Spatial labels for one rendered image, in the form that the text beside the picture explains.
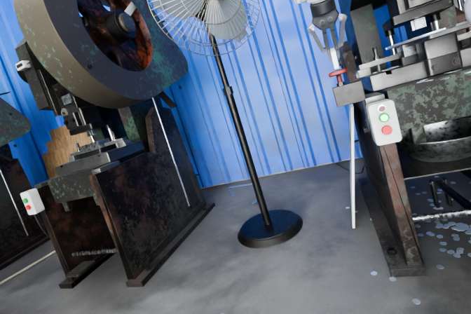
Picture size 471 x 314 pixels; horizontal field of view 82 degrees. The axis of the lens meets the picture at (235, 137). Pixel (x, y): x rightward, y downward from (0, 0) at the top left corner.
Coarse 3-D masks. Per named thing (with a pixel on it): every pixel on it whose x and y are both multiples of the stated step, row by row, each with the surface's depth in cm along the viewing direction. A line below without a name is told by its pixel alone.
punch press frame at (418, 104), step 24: (360, 0) 116; (384, 0) 139; (360, 24) 125; (408, 24) 143; (360, 48) 127; (456, 72) 85; (408, 96) 90; (432, 96) 88; (456, 96) 86; (408, 120) 91; (432, 120) 89; (432, 216) 94; (456, 216) 92
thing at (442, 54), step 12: (468, 24) 76; (432, 36) 80; (444, 36) 88; (456, 36) 88; (420, 48) 94; (432, 48) 90; (444, 48) 89; (456, 48) 88; (420, 60) 97; (432, 60) 91; (444, 60) 90; (456, 60) 88; (432, 72) 91
